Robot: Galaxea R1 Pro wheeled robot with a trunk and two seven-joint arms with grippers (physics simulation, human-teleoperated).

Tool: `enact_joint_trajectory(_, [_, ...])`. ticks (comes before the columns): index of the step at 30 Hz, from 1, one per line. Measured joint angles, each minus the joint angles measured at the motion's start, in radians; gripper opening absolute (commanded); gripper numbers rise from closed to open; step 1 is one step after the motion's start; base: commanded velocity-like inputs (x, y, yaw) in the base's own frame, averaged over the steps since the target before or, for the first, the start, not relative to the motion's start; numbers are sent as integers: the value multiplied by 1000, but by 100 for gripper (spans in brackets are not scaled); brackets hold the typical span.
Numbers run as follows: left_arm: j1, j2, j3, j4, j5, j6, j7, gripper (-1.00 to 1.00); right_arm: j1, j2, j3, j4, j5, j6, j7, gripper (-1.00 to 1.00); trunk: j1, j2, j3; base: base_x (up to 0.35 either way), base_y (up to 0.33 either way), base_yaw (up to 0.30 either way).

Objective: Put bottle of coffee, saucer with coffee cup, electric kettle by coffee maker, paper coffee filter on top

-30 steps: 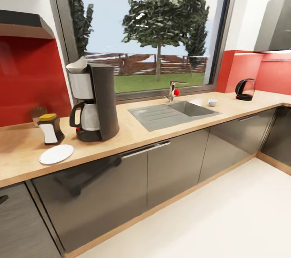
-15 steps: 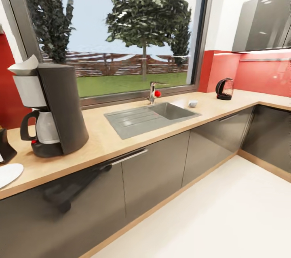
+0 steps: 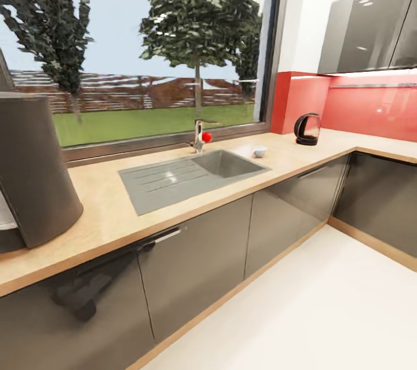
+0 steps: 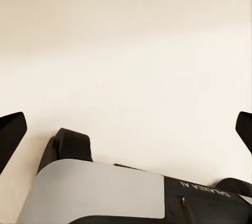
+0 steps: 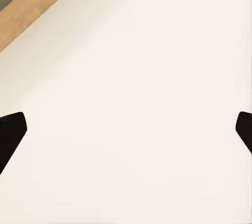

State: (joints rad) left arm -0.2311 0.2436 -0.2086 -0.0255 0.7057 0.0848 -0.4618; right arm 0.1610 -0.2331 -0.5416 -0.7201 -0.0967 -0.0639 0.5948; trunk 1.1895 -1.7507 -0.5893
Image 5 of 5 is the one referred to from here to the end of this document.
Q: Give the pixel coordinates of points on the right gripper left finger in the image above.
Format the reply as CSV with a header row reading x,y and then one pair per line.
x,y
13,128

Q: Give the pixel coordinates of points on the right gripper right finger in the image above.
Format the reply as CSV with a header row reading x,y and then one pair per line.
x,y
244,128

